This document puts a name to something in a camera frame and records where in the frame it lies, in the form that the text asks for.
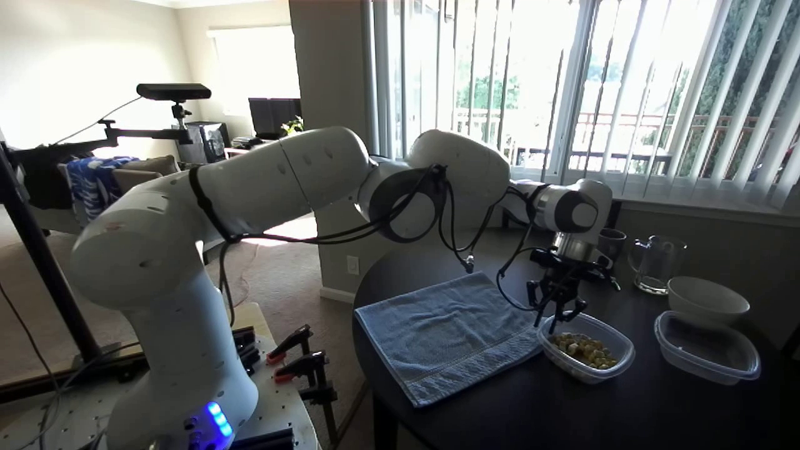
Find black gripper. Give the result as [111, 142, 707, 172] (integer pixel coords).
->
[525, 245, 624, 334]

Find yellow food pieces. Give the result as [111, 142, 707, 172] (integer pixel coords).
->
[552, 329, 619, 373]

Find clear plastic food container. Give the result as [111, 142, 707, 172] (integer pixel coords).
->
[536, 310, 639, 388]

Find light blue towel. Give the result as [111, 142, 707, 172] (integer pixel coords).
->
[352, 269, 549, 409]

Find white ceramic bowl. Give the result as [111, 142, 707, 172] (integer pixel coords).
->
[666, 274, 754, 329]

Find dark mug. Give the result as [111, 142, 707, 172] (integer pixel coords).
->
[595, 224, 630, 260]

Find glass measuring cup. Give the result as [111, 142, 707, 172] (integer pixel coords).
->
[626, 232, 690, 297]

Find clear container with lid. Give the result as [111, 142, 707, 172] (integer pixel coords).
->
[652, 307, 764, 388]

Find white vertical blinds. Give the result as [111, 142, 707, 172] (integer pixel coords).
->
[365, 0, 800, 207]

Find white robot mounting table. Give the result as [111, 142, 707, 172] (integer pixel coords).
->
[0, 297, 324, 450]

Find black computer monitor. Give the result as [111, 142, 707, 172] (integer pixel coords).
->
[249, 95, 305, 142]

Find blue patterned cloth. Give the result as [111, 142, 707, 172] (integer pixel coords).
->
[66, 153, 140, 219]

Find black clamp orange handle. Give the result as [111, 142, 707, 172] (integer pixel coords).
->
[274, 348, 340, 444]
[266, 323, 315, 367]

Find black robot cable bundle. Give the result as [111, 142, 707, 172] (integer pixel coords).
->
[186, 162, 537, 329]

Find black stereo camera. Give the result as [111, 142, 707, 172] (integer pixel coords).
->
[136, 79, 215, 105]

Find black camera stand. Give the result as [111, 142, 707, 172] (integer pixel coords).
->
[0, 99, 196, 394]

